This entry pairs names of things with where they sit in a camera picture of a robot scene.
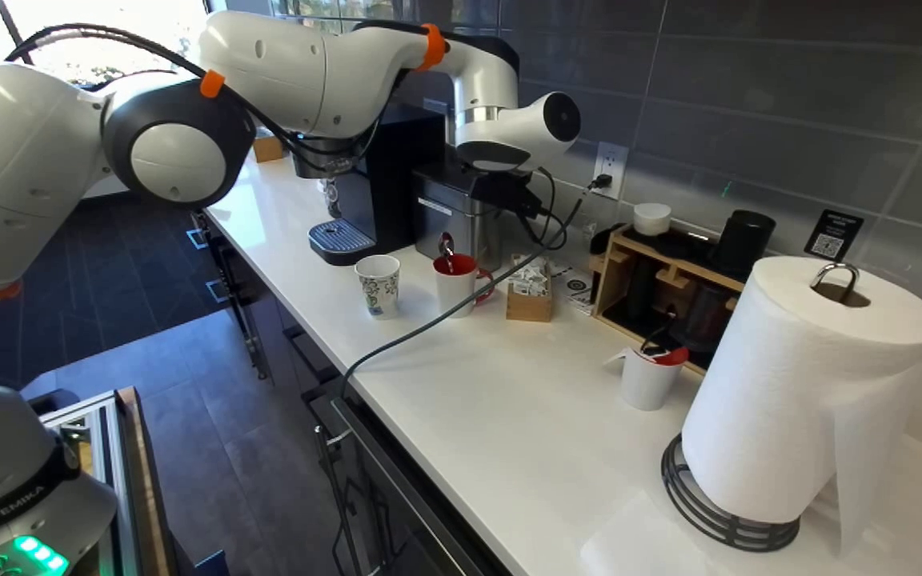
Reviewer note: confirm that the white cup with utensils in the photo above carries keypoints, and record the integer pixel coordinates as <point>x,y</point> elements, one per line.
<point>648,376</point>

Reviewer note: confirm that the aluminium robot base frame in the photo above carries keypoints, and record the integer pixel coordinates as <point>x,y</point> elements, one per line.
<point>115,449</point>

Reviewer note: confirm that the black Keurig coffee maker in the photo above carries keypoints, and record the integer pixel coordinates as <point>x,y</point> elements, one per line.
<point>376,199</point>

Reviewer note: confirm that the white paper towel roll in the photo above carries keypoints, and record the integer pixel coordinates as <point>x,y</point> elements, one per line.
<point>813,386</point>

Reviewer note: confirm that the wooden condiment organizer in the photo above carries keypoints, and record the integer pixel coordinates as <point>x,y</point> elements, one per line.
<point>661,290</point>

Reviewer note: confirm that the black canister on organizer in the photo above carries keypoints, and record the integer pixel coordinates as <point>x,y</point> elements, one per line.
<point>743,243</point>

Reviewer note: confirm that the white patterned paper cup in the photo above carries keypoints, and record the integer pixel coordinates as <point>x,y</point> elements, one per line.
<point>378,283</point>

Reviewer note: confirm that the stainless steel countertop bin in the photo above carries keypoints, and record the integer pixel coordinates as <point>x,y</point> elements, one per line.
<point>447,207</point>

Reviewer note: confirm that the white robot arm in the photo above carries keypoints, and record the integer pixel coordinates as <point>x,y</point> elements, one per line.
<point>82,163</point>

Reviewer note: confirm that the white wall power outlet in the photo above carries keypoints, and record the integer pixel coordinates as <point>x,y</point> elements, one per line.
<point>610,168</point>

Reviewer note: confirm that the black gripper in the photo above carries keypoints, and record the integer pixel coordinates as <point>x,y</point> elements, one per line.
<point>506,191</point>

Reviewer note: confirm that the wooden box of pepper packets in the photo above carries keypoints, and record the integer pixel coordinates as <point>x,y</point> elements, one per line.
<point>530,293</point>

